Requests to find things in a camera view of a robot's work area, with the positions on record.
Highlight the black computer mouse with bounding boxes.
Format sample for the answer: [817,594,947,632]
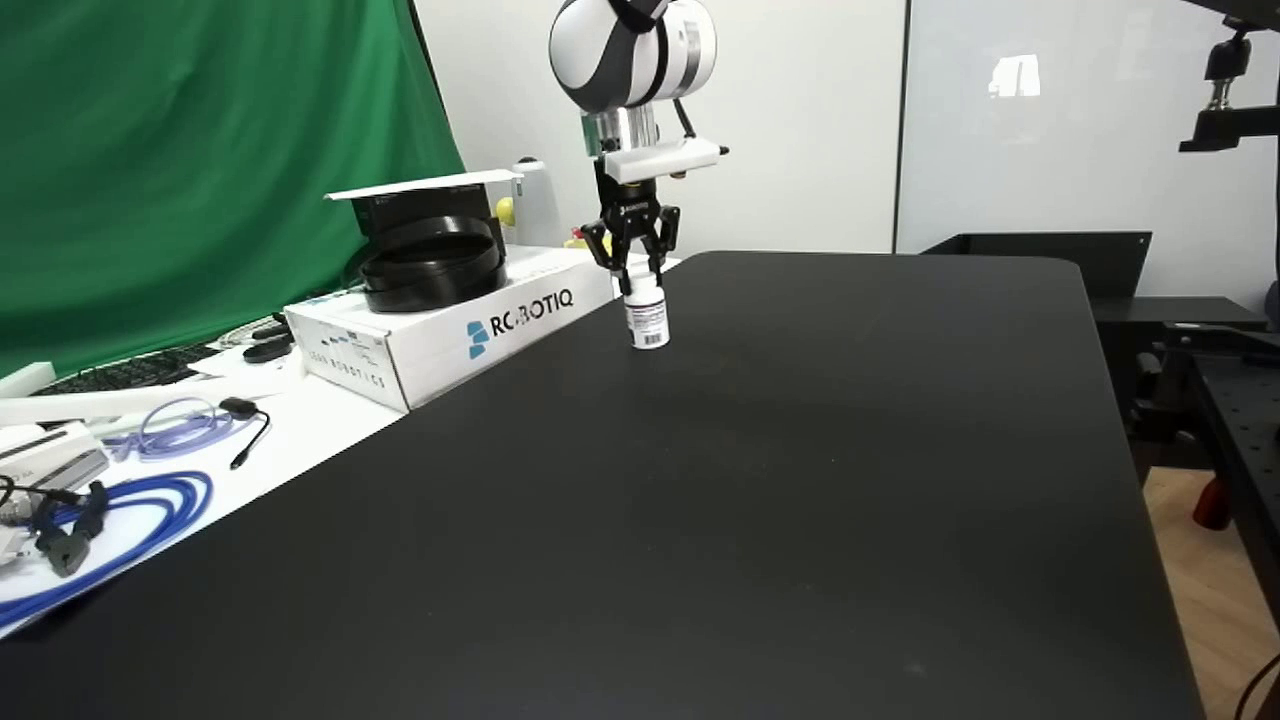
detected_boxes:
[238,333,292,364]

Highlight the white flat board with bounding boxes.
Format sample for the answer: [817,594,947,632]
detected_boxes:
[323,159,542,204]

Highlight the white side table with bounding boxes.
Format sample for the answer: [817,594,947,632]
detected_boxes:
[0,341,404,635]

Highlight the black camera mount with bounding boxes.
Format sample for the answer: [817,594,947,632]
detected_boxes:
[1185,0,1280,152]

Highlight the black cable with plug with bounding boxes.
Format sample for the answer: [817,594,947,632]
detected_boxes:
[215,395,276,470]

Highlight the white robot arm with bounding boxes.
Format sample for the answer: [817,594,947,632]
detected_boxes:
[548,0,723,293]

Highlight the black keyboard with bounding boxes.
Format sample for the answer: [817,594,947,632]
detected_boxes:
[48,352,195,395]

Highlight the small white pill bottle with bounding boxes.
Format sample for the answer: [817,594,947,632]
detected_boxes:
[624,270,671,352]

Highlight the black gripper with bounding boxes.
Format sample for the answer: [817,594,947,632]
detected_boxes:
[580,171,678,296]

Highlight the blue coiled cable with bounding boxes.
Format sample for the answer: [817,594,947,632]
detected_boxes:
[0,466,215,632]

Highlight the black round hat-shaped object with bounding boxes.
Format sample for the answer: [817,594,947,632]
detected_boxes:
[348,187,506,312]

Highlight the white Robotiq cardboard box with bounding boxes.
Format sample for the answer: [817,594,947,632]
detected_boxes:
[283,248,617,411]

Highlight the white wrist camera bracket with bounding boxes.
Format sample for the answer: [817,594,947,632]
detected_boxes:
[604,141,723,183]

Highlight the black clamp tool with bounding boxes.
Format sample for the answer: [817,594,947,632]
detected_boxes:
[31,483,107,576]

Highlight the green backdrop cloth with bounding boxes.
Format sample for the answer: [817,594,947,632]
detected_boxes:
[0,0,458,371]

